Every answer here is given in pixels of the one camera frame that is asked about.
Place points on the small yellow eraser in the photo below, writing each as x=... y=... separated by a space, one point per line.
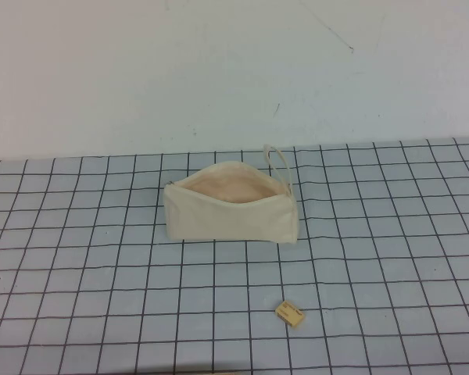
x=290 y=312

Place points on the cream fabric pencil case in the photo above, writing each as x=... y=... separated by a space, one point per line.
x=226 y=222

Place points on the blue checkered tablecloth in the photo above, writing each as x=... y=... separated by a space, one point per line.
x=101 y=293

